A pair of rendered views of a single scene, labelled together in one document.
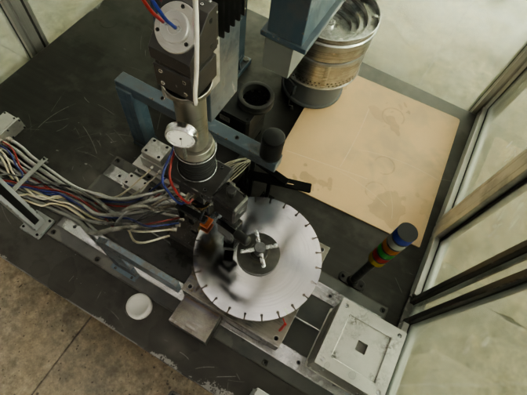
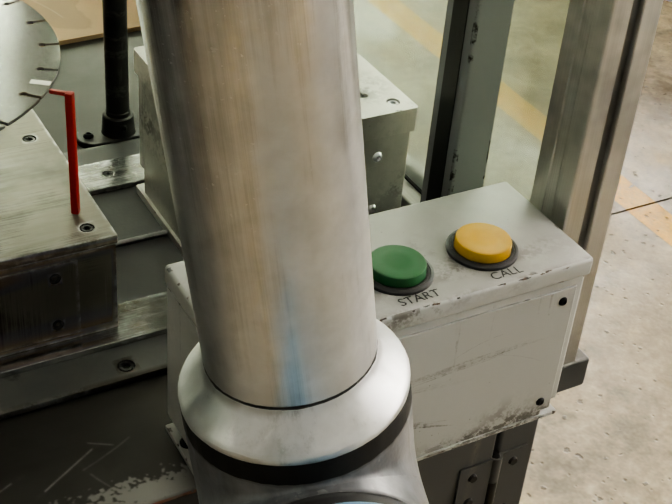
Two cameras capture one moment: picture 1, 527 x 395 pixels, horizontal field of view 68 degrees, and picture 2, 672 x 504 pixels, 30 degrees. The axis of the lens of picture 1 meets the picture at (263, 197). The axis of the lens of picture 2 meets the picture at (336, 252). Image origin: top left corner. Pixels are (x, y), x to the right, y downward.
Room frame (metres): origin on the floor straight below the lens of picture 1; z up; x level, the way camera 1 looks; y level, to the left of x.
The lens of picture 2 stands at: (-0.48, 0.37, 1.40)
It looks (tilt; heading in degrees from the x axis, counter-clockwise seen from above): 36 degrees down; 309
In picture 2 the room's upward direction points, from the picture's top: 5 degrees clockwise
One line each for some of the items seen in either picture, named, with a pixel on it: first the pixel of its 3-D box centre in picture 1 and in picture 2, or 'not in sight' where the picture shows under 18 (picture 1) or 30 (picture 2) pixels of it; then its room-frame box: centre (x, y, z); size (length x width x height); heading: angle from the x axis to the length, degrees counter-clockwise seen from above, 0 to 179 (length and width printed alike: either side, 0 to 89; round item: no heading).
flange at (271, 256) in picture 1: (258, 252); not in sight; (0.33, -0.02, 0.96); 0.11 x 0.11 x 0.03
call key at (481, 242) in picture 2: not in sight; (481, 249); (-0.11, -0.25, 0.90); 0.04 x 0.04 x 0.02
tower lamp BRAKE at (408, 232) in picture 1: (405, 234); not in sight; (0.37, -0.32, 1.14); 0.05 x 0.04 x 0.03; 161
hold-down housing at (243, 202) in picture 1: (230, 212); not in sight; (0.33, 0.06, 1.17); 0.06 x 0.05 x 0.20; 62
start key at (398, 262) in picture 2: not in sight; (396, 272); (-0.08, -0.18, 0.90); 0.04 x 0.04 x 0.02
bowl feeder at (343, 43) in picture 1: (321, 52); not in sight; (1.11, -0.10, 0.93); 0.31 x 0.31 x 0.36
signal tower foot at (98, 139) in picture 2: (353, 280); (118, 124); (0.37, -0.32, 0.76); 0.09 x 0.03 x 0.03; 71
